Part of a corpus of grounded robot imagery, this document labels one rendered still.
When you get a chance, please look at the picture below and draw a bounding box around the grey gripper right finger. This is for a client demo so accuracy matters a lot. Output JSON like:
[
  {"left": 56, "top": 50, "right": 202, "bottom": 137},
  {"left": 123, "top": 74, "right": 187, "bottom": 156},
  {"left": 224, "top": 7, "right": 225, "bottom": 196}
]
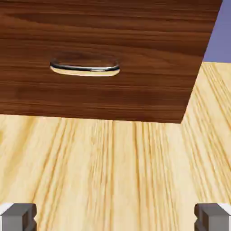
[{"left": 194, "top": 203, "right": 231, "bottom": 231}]

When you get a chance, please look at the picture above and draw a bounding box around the dark wood drawer front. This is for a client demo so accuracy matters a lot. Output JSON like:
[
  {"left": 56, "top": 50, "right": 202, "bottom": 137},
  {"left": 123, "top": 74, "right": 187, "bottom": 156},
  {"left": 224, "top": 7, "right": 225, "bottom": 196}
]
[{"left": 0, "top": 0, "right": 220, "bottom": 125}]

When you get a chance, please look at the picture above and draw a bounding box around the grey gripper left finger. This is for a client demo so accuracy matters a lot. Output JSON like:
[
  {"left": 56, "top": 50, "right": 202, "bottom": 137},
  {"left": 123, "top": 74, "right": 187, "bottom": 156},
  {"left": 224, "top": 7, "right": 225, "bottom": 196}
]
[{"left": 0, "top": 203, "right": 37, "bottom": 231}]

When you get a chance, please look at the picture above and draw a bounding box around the dark wood cabinet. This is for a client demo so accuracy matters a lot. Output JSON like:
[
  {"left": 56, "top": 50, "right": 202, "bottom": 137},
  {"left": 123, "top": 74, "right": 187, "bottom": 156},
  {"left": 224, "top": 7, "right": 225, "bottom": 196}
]
[{"left": 0, "top": 0, "right": 223, "bottom": 125}]

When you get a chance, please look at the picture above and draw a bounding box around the curved silver metal handle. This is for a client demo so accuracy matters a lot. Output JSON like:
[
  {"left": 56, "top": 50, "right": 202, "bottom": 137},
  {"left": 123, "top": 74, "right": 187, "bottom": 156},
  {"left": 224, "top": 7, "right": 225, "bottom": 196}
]
[{"left": 49, "top": 57, "right": 121, "bottom": 77}]

